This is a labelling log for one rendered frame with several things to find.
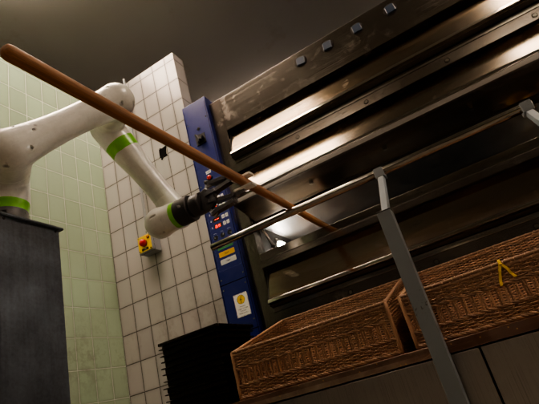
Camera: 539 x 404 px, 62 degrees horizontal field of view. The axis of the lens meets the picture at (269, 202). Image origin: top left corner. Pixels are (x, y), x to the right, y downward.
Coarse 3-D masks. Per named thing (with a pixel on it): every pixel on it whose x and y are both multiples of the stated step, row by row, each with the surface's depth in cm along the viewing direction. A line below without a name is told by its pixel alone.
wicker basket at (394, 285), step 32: (384, 288) 176; (288, 320) 190; (352, 320) 133; (384, 320) 128; (256, 352) 145; (288, 352) 139; (320, 352) 177; (352, 352) 130; (384, 352) 126; (256, 384) 141; (288, 384) 136
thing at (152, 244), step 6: (138, 240) 239; (150, 240) 234; (156, 240) 238; (138, 246) 238; (144, 246) 235; (150, 246) 234; (156, 246) 236; (144, 252) 235; (150, 252) 237; (156, 252) 239
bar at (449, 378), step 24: (504, 120) 138; (432, 144) 146; (384, 168) 152; (336, 192) 158; (384, 192) 138; (288, 216) 166; (384, 216) 125; (408, 264) 118; (408, 288) 117; (432, 312) 115; (432, 336) 111; (456, 384) 106
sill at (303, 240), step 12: (528, 144) 167; (492, 156) 172; (504, 156) 170; (516, 156) 168; (468, 168) 175; (480, 168) 173; (444, 180) 178; (456, 180) 176; (408, 192) 184; (420, 192) 181; (396, 204) 185; (348, 216) 193; (360, 216) 191; (324, 228) 197; (336, 228) 195; (300, 240) 201; (312, 240) 199; (264, 252) 209; (276, 252) 206
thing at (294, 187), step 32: (448, 96) 171; (480, 96) 170; (512, 96) 173; (384, 128) 180; (416, 128) 180; (448, 128) 183; (320, 160) 190; (352, 160) 191; (384, 160) 195; (288, 192) 204
